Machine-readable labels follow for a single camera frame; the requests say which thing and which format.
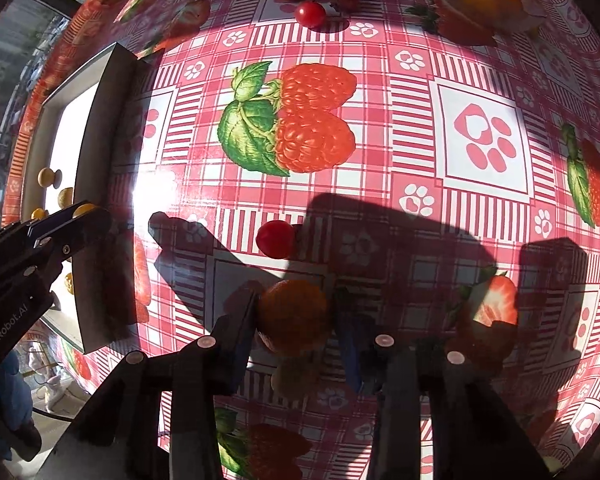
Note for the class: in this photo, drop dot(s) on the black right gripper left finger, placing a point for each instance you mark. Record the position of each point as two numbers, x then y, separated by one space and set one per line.
212 365

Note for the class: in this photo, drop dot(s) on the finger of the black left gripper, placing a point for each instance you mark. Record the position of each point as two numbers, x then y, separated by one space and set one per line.
71 229

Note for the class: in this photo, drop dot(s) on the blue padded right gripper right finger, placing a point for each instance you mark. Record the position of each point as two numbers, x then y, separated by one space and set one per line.
366 365

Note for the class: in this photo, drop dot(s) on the shaded yellow fruit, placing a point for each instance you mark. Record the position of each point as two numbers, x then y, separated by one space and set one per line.
295 378

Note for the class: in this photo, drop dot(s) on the white rectangular tray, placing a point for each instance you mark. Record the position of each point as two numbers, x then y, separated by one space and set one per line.
68 165

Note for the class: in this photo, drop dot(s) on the red checkered fruit tablecloth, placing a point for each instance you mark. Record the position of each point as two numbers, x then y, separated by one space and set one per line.
453 190

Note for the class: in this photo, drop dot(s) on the red cherry tomato far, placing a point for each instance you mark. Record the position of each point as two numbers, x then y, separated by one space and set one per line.
310 14

